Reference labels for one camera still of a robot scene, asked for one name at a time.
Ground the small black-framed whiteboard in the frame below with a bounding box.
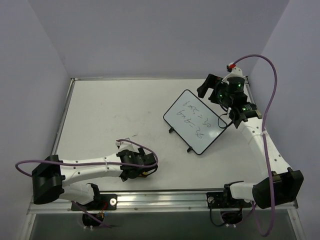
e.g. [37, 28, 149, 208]
[163, 89, 228, 155]

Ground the aluminium front rail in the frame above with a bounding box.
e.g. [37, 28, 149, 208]
[27, 189, 298, 214]

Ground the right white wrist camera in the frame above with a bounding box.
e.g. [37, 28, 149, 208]
[225, 62, 245, 78]

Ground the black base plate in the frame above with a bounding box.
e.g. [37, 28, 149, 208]
[206, 191, 252, 209]
[74, 193, 118, 211]

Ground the right thin black cable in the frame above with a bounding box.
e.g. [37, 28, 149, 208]
[217, 108, 235, 130]

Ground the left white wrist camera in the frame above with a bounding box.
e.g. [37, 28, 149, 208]
[115, 137, 136, 152]

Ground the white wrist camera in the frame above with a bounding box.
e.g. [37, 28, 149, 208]
[225, 62, 245, 78]
[115, 137, 136, 152]

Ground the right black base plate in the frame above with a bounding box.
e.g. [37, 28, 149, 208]
[206, 191, 252, 209]

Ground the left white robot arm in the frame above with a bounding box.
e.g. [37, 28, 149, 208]
[31, 148, 158, 210]

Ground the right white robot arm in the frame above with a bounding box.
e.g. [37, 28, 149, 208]
[197, 74, 304, 209]

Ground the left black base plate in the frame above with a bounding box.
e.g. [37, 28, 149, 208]
[74, 193, 118, 211]

